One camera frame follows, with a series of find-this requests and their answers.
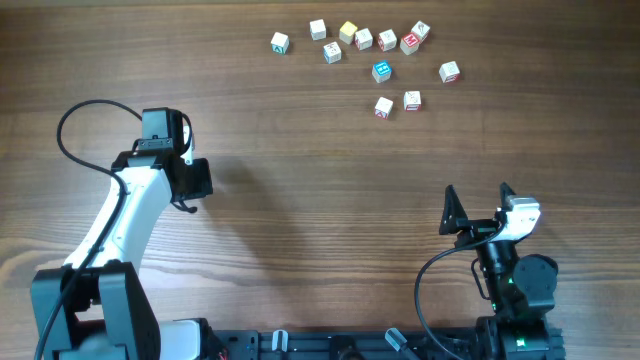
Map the red letter A block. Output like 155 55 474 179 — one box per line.
374 97 393 119

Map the blue top spiral block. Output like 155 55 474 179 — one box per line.
372 61 392 83

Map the red top wooden block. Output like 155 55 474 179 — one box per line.
400 32 420 55

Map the letter B wooden block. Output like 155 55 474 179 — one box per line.
323 42 342 64

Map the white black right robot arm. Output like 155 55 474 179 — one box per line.
439 183 565 359

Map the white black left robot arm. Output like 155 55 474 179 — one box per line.
31 108 228 359

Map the red letter I block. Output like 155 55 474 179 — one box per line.
403 91 422 111

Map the red letter Y block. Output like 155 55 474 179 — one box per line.
439 61 461 83

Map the green letter A block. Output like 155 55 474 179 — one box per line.
271 32 290 55

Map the red number 6 block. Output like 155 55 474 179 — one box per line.
411 21 431 43

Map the plain white wooden block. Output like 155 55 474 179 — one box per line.
309 19 326 41

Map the red drawing wooden block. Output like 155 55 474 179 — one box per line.
378 29 397 52

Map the apple picture wooden block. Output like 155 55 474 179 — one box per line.
354 28 373 51

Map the yellow top wooden block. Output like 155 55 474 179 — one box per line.
339 21 358 45

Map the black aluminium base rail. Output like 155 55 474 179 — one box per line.
199 327 566 360

